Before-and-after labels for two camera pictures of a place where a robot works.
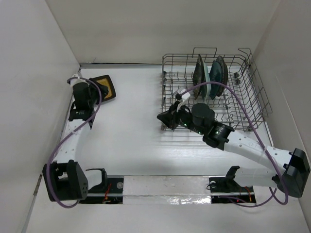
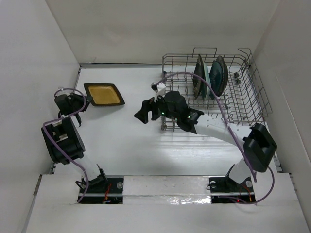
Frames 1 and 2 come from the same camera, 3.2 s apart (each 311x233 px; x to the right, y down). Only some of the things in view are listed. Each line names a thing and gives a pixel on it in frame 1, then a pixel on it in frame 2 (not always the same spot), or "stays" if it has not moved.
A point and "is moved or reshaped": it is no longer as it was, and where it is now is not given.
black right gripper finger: x=170 y=119 -> x=142 y=115
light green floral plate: x=209 y=87 stays
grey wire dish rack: x=230 y=83 stays
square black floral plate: x=199 y=79 stays
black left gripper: x=94 y=88 -> x=73 y=96
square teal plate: x=215 y=75 stays
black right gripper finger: x=166 y=116 -> x=147 y=105
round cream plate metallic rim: x=220 y=59 stays
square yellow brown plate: x=105 y=80 is moved or reshaped
